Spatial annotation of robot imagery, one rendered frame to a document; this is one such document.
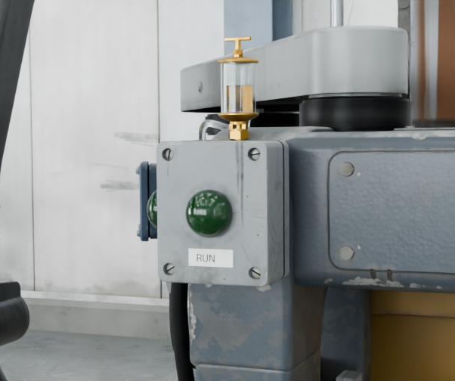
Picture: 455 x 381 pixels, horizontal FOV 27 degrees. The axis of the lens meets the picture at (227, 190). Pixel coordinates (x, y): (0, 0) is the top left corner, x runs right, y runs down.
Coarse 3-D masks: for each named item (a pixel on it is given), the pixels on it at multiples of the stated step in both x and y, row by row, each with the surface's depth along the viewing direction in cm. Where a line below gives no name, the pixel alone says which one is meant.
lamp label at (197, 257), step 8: (192, 256) 60; (200, 256) 59; (208, 256) 59; (216, 256) 59; (224, 256) 59; (232, 256) 59; (192, 264) 60; (200, 264) 59; (208, 264) 59; (216, 264) 59; (224, 264) 59; (232, 264) 59
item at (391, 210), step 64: (256, 128) 69; (320, 128) 70; (448, 128) 60; (320, 192) 62; (384, 192) 60; (448, 192) 59; (320, 256) 62; (384, 256) 60; (448, 256) 59; (192, 320) 65; (256, 320) 63; (320, 320) 69
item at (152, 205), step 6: (156, 192) 62; (150, 198) 62; (156, 198) 62; (150, 204) 62; (156, 204) 61; (150, 210) 62; (156, 210) 61; (150, 216) 62; (156, 216) 61; (150, 222) 62; (156, 222) 62; (156, 228) 62
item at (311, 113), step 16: (304, 112) 75; (320, 112) 73; (336, 112) 72; (352, 112) 72; (368, 112) 72; (384, 112) 72; (400, 112) 73; (336, 128) 73; (352, 128) 72; (368, 128) 72; (384, 128) 72; (400, 128) 73
